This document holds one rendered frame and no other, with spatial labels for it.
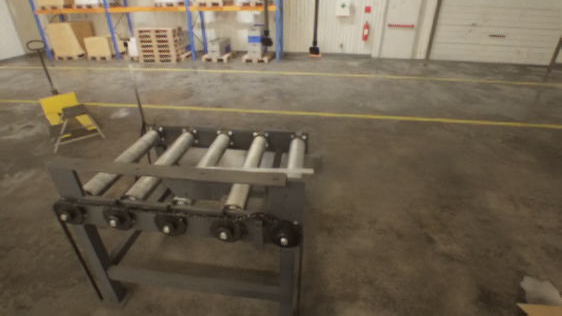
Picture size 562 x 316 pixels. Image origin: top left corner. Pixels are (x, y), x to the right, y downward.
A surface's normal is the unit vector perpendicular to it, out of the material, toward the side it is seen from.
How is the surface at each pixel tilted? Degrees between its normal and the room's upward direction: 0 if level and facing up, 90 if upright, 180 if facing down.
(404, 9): 90
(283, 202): 90
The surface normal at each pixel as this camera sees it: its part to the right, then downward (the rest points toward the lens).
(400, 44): -0.12, 0.47
